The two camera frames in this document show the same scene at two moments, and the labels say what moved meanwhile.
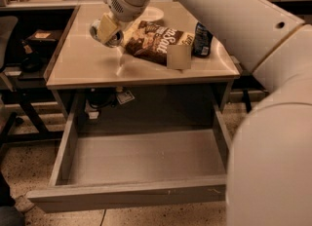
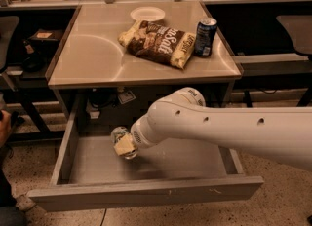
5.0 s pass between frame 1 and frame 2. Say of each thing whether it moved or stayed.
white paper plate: stayed
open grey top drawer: stayed
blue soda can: stayed
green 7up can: moved
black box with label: stayed
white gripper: moved
